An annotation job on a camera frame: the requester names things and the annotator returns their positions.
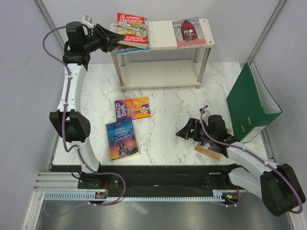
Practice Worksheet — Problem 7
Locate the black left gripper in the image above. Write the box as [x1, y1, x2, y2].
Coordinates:
[82, 23, 125, 53]

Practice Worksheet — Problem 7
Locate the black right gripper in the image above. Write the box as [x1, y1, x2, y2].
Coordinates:
[176, 117, 216, 142]

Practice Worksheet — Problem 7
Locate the Why Do Dogs Bark book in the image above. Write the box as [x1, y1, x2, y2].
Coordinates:
[117, 45, 150, 54]

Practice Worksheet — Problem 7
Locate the red 13-Storey Treehouse book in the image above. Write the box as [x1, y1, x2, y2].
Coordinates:
[117, 12, 149, 49]

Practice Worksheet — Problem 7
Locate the green lever arch file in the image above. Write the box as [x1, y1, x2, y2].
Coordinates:
[226, 62, 283, 143]

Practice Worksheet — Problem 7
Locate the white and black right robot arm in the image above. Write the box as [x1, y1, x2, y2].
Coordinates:
[176, 115, 306, 217]

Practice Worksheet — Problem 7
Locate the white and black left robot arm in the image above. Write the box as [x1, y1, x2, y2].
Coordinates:
[49, 21, 125, 188]

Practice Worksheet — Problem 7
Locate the tan Othello book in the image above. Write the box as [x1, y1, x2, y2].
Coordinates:
[195, 127, 228, 161]

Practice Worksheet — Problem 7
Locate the white two-tier shelf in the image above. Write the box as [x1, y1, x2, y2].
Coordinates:
[111, 19, 215, 92]

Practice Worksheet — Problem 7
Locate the Roald Dahl Charlie book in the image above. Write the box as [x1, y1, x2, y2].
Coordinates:
[115, 97, 151, 121]

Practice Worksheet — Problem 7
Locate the blue Jane Eyre book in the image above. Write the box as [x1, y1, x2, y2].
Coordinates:
[106, 119, 140, 161]

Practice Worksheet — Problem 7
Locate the red castle picture book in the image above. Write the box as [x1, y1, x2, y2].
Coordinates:
[172, 17, 207, 48]

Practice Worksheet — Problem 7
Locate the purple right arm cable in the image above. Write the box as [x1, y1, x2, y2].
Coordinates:
[199, 104, 302, 214]

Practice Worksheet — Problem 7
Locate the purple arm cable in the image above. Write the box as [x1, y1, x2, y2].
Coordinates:
[42, 25, 127, 219]
[199, 104, 302, 214]

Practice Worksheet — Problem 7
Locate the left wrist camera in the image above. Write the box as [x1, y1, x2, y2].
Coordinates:
[83, 15, 94, 29]

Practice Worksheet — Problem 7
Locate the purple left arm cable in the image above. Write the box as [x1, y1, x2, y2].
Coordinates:
[42, 25, 127, 219]

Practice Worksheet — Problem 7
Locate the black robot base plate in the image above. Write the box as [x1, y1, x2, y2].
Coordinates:
[51, 165, 238, 196]

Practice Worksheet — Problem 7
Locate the aluminium frame rail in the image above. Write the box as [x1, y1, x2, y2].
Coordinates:
[34, 172, 79, 191]

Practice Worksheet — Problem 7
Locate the light blue cable duct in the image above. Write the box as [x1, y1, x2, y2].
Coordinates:
[44, 191, 226, 202]

